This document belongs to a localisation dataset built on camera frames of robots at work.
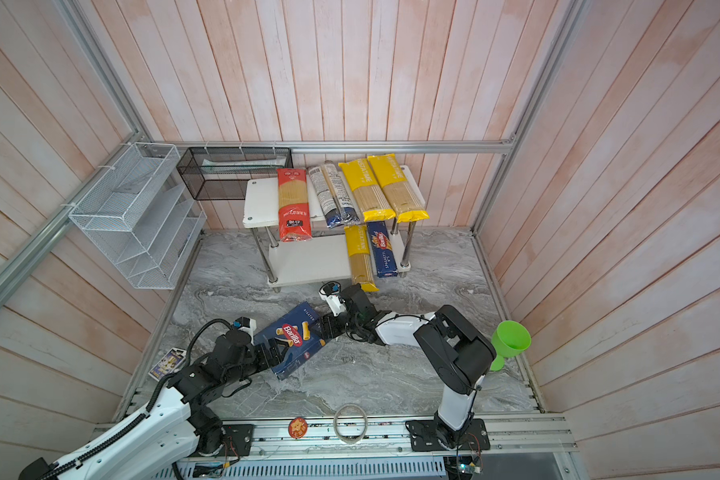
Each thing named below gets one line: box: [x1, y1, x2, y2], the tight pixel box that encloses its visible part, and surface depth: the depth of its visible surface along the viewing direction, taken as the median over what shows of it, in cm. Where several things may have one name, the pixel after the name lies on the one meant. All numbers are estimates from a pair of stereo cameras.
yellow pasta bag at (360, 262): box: [344, 224, 380, 292], surface depth 103 cm
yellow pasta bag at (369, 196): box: [338, 158, 396, 223], surface depth 81 cm
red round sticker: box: [288, 416, 309, 439], surface depth 77 cm
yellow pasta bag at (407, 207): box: [367, 153, 430, 224], surface depth 81 cm
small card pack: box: [148, 347, 187, 382], surface depth 86 cm
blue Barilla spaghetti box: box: [366, 220, 398, 278], surface depth 103 cm
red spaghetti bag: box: [276, 168, 313, 242], surface depth 78 cm
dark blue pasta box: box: [253, 301, 328, 381], surface depth 87 cm
